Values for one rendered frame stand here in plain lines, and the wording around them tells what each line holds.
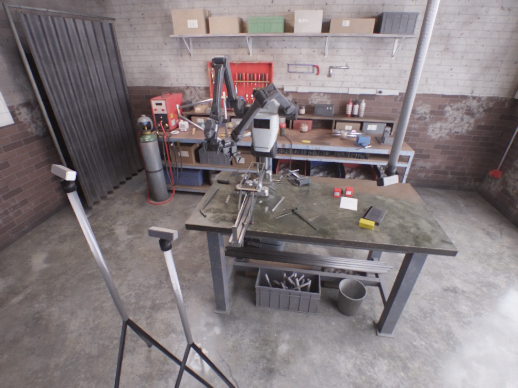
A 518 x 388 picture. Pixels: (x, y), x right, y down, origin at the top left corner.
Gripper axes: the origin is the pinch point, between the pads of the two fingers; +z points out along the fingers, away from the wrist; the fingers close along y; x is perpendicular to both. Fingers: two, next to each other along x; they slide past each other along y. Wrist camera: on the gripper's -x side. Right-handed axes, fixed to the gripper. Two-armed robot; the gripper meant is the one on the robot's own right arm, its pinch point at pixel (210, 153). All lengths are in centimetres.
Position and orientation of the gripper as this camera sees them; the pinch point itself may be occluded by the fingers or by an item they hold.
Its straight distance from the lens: 181.6
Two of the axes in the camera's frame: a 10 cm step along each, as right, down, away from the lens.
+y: 9.6, 1.3, -2.3
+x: 2.3, 0.2, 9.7
